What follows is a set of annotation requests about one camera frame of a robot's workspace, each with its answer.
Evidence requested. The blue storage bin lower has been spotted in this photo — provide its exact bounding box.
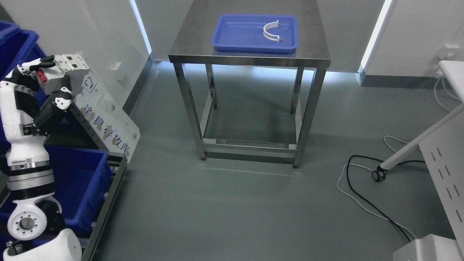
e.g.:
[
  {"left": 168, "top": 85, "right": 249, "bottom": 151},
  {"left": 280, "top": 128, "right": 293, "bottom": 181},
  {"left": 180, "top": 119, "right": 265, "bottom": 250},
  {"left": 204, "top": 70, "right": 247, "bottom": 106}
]
[{"left": 0, "top": 144, "right": 112, "bottom": 233}]

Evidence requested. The stainless steel table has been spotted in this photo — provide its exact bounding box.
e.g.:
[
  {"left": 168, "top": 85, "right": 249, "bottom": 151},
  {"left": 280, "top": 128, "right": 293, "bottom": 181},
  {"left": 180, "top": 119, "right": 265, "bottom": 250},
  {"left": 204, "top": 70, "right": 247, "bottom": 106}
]
[{"left": 169, "top": 0, "right": 331, "bottom": 170}]

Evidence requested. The blue storage bin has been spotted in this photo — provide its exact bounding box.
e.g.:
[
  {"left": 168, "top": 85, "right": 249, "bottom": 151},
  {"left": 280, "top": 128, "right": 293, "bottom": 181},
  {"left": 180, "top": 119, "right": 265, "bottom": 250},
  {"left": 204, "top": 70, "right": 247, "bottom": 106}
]
[
  {"left": 0, "top": 144, "right": 112, "bottom": 233},
  {"left": 0, "top": 20, "right": 47, "bottom": 109}
]

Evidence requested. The white rolling desk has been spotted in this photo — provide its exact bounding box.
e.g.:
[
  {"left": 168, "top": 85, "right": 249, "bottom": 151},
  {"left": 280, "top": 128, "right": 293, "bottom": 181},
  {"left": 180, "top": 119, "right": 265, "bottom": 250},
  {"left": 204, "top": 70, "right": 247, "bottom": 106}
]
[{"left": 372, "top": 60, "right": 464, "bottom": 182}]

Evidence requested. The white label board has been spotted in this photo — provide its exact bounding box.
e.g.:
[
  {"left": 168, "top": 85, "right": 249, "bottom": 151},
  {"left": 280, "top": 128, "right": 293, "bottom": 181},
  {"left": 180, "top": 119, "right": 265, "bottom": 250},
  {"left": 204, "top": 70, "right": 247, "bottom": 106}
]
[{"left": 74, "top": 71, "right": 140, "bottom": 162}]

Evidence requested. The white wall outlet box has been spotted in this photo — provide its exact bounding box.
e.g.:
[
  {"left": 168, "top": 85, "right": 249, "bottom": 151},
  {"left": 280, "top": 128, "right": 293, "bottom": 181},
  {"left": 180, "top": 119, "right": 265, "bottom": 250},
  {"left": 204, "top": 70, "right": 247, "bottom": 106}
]
[{"left": 111, "top": 62, "right": 126, "bottom": 81}]

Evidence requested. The white wall socket plug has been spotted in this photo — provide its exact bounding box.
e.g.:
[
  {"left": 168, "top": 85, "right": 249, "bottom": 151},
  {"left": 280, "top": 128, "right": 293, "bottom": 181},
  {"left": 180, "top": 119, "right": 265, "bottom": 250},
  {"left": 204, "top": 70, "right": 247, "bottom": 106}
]
[{"left": 437, "top": 43, "right": 461, "bottom": 61}]

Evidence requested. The white perforated cabinet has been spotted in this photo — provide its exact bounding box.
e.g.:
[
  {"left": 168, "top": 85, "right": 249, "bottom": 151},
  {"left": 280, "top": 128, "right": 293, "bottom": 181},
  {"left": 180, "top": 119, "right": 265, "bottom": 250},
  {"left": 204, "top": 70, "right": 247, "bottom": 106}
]
[{"left": 419, "top": 113, "right": 464, "bottom": 251}]

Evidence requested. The white curved pipe clamp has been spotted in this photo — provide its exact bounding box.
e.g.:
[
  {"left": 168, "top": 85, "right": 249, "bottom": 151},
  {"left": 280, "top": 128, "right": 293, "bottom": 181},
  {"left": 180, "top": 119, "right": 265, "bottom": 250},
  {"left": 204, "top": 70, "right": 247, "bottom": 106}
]
[{"left": 262, "top": 20, "right": 283, "bottom": 43}]

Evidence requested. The blue plastic tray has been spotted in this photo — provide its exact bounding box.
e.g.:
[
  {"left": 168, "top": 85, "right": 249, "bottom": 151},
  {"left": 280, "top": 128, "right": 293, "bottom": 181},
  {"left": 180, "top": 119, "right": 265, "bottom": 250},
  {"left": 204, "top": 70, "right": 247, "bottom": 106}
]
[{"left": 211, "top": 13, "right": 299, "bottom": 54}]

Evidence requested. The grey circuit breaker red switch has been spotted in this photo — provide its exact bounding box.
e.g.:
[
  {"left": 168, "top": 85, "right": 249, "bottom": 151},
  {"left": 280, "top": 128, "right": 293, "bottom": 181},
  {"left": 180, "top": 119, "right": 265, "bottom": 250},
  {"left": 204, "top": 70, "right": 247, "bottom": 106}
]
[{"left": 36, "top": 54, "right": 89, "bottom": 96}]

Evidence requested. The black cable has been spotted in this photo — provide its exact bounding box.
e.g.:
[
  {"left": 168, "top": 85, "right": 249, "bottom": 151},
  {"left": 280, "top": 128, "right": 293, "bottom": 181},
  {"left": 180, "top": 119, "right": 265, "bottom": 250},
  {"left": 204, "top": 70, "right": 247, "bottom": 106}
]
[{"left": 346, "top": 155, "right": 425, "bottom": 243}]

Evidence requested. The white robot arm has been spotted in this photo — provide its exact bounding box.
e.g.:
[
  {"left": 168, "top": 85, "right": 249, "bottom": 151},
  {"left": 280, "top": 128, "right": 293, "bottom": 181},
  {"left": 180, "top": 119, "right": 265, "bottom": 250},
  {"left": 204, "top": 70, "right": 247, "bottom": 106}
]
[{"left": 1, "top": 152, "right": 82, "bottom": 261}]

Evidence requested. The blue storage bin upper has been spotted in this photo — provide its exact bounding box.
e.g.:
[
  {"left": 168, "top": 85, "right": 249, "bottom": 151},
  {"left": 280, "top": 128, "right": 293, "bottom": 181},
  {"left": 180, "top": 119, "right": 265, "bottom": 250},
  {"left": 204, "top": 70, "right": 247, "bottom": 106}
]
[{"left": 0, "top": 20, "right": 47, "bottom": 109}]

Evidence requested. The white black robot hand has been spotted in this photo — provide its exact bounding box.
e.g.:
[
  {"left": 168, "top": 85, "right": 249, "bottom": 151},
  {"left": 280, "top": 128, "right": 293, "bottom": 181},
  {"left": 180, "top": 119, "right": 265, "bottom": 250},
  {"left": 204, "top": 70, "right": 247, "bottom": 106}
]
[{"left": 1, "top": 55, "right": 74, "bottom": 146}]

